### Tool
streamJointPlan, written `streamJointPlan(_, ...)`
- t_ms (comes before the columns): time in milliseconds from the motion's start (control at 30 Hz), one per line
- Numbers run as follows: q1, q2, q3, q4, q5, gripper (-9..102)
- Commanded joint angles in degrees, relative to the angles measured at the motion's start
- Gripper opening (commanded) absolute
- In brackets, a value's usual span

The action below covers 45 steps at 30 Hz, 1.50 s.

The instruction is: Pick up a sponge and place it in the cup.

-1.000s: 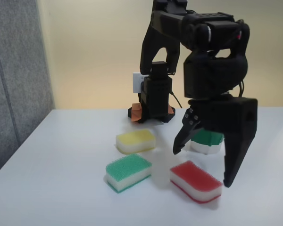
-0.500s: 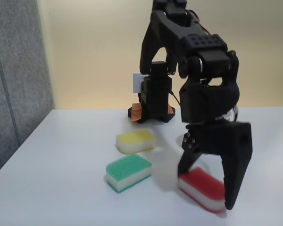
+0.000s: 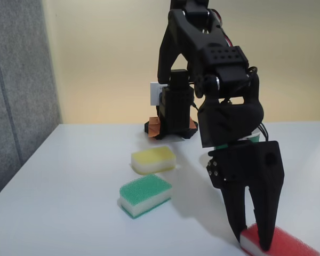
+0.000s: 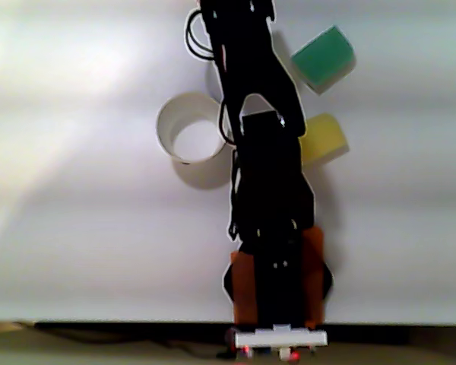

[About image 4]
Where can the green and white sponge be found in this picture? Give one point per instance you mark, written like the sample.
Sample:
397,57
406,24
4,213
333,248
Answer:
323,57

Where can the green and white paper cup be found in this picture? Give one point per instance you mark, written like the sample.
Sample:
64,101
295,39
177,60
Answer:
167,125

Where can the yellow and white sponge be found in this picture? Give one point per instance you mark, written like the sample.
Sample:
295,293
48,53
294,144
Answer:
325,138

